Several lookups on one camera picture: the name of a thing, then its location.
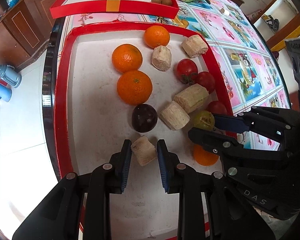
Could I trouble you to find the plain red tray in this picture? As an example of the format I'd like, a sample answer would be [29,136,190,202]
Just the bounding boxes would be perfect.
[54,21,235,240]

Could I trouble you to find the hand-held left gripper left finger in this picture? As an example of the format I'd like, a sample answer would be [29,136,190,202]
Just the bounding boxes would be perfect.
[12,139,133,240]

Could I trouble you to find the grey thermos jug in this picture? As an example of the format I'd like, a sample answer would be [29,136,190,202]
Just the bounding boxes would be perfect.
[0,64,22,88]

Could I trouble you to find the red tomato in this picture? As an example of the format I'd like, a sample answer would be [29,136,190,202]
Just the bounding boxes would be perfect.
[206,101,228,117]
[176,58,198,85]
[196,71,216,94]

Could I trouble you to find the peeled sugarcane piece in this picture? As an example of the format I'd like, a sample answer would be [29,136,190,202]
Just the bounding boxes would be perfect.
[174,84,210,114]
[160,101,190,131]
[131,135,157,166]
[182,35,208,58]
[151,45,172,71]

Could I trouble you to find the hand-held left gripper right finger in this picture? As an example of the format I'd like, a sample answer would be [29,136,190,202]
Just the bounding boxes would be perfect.
[156,139,276,240]

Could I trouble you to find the green tomato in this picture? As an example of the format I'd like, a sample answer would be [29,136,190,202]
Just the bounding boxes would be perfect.
[192,110,215,131]

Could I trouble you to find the blue thermos jug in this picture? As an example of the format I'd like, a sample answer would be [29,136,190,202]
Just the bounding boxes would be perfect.
[0,81,12,103]

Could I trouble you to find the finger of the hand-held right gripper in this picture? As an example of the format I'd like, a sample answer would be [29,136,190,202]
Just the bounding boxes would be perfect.
[188,127,290,175]
[213,106,294,145]

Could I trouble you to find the black strap bundle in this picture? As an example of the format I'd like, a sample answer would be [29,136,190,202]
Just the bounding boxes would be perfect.
[262,15,280,30]

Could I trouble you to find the dark purple plum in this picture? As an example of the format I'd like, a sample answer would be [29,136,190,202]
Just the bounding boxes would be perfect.
[131,104,158,133]

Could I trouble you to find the orange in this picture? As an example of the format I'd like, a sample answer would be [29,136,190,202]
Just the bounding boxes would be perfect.
[117,70,153,105]
[143,25,170,49]
[112,44,143,74]
[193,144,219,167]

